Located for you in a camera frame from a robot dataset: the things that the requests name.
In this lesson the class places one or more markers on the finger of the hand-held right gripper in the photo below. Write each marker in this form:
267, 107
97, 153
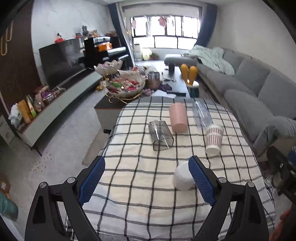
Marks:
278, 162

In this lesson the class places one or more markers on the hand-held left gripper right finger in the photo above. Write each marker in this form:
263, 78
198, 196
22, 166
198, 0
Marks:
201, 183

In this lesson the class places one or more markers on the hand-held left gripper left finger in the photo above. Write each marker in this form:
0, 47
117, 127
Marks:
91, 183

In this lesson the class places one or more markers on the white cup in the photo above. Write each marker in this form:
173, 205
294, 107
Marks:
182, 177

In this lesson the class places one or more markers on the red dotted paper cup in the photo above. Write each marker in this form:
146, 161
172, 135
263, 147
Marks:
214, 139

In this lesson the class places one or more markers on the grey square glass cup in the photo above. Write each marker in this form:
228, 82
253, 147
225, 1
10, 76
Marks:
161, 135

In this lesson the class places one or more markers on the clear plastic cup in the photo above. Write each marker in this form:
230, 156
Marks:
201, 114

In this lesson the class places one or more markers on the pink cup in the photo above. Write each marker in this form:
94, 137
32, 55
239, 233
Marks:
178, 118

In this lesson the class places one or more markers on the person's right hand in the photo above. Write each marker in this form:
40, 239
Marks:
288, 219

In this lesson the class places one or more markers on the black checked tablecloth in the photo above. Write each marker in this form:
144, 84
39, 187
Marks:
138, 162

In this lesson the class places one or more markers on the grey sofa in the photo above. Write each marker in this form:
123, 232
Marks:
252, 92

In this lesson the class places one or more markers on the teal bag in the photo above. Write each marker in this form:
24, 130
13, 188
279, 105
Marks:
8, 206

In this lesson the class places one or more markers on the cardboard box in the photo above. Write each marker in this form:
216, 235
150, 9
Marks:
4, 183

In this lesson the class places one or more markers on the grey television cabinet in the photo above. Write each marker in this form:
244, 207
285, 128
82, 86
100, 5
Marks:
69, 97

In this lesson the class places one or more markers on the black remote control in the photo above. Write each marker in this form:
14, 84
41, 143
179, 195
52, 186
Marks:
179, 93

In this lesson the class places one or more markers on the green snack pack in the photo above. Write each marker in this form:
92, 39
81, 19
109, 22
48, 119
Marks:
32, 105

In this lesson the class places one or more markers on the orange snack bag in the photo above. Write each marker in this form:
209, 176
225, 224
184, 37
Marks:
24, 111

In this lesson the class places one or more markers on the red purple snack bags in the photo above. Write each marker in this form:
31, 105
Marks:
45, 95

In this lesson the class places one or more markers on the dark coffee table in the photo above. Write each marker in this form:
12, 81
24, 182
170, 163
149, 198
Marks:
178, 85

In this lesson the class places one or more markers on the white crumpled cloth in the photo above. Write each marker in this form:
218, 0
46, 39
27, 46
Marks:
15, 114

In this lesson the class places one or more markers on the white tiered snack stand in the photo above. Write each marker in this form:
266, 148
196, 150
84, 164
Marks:
126, 84

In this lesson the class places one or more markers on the yellow rabbit ear stool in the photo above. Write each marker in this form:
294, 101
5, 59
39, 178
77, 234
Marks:
188, 71

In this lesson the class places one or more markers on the light green blanket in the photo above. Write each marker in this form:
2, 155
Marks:
212, 58

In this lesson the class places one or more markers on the grey ottoman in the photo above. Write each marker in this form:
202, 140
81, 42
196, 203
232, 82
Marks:
180, 59

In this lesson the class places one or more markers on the black television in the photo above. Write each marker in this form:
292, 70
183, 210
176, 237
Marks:
60, 60

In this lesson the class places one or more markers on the black piano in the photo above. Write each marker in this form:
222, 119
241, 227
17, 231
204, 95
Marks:
92, 51

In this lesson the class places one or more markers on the dark wooden wardrobe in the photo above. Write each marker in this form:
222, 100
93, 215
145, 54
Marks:
16, 58

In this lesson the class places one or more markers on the red toy figure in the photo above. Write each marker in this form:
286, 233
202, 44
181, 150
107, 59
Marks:
59, 38

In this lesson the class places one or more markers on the grey plush rabbit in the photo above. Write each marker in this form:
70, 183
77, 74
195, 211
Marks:
85, 32

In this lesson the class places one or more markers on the blue curtain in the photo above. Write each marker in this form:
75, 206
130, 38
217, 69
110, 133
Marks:
207, 25
118, 27

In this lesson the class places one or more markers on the window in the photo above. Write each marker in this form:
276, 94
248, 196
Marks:
166, 32

